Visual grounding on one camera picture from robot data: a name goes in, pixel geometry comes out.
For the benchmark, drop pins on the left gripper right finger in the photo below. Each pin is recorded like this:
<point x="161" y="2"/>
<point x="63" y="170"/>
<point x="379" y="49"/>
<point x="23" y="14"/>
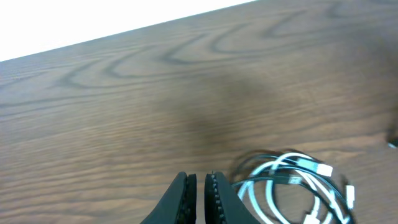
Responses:
<point x="222" y="204"/>

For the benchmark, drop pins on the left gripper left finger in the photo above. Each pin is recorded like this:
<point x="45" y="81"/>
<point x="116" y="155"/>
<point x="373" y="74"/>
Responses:
<point x="178" y="204"/>

